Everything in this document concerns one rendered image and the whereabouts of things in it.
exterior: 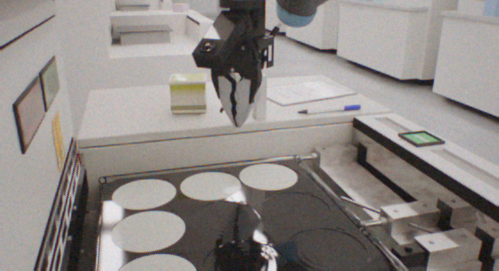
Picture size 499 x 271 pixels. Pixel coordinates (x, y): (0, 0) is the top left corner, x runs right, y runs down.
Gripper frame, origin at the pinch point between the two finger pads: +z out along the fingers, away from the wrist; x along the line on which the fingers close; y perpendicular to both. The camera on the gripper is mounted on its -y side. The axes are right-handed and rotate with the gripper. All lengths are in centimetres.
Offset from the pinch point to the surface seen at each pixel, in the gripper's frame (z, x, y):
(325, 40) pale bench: 77, 196, 614
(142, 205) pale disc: 9.3, 6.2, -17.6
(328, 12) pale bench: 34, 195, 615
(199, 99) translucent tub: -0.3, 12.7, 7.2
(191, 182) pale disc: 9.3, 4.3, -7.6
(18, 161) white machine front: -8.3, -1.4, -39.6
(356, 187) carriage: 11.3, -19.8, 8.0
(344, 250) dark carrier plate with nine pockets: 9.4, -24.0, -13.3
